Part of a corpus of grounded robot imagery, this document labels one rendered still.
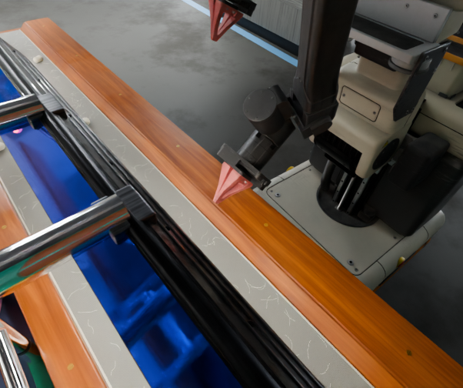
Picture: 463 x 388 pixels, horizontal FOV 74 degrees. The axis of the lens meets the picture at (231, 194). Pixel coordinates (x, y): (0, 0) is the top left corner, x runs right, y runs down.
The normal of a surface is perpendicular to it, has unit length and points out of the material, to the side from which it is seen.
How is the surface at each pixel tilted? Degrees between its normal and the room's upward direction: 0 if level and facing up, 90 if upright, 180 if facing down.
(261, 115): 39
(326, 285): 0
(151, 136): 0
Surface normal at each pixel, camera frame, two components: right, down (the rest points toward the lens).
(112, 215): 0.45, -0.15
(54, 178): -0.61, 0.04
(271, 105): -0.40, -0.20
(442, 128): -0.80, 0.41
